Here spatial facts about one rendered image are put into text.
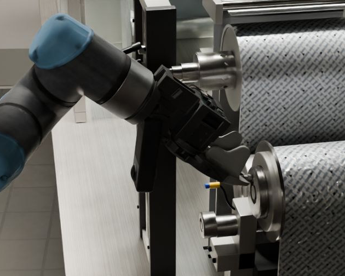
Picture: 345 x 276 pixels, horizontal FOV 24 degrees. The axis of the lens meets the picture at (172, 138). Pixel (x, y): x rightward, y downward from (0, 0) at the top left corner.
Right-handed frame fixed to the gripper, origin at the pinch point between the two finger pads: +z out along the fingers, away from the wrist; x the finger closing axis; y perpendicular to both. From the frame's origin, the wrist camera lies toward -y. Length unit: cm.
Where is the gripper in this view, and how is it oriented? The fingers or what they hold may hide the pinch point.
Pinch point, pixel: (236, 179)
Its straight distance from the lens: 115.6
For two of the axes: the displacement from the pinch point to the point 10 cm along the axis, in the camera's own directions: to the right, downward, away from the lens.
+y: 6.3, -7.3, -2.6
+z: 7.6, 5.0, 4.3
